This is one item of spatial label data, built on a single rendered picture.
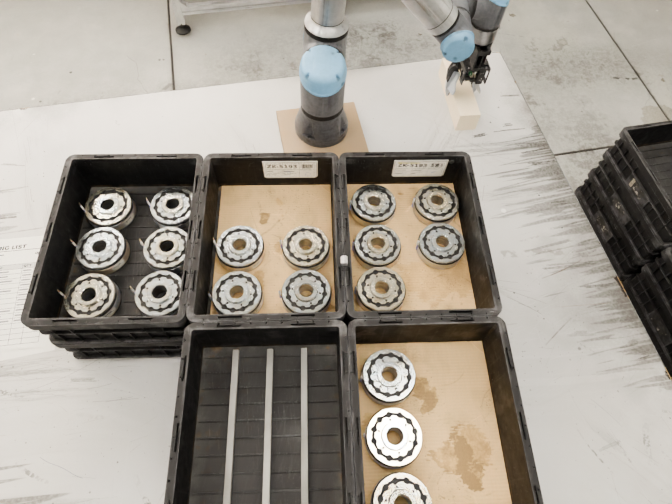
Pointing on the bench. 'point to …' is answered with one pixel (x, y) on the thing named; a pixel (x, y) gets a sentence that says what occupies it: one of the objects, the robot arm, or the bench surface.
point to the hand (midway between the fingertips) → (459, 89)
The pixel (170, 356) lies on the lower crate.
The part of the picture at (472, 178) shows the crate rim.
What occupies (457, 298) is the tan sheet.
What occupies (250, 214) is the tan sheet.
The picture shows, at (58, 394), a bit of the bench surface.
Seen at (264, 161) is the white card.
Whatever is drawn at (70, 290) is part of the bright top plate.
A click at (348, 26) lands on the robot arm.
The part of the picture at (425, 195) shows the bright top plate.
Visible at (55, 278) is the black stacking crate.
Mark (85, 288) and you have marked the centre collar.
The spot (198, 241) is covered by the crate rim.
